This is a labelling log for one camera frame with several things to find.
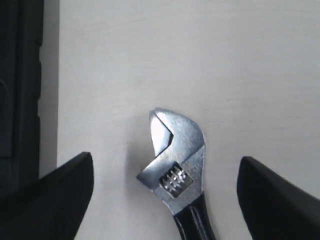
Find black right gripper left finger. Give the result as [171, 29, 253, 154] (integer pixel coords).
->
[0, 152, 94, 240]

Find black plastic tool case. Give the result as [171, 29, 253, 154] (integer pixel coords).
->
[0, 0, 44, 197]

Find adjustable wrench black handle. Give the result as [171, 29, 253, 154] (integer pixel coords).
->
[136, 107, 216, 240]

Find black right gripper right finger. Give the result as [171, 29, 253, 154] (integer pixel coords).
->
[236, 156, 320, 240]

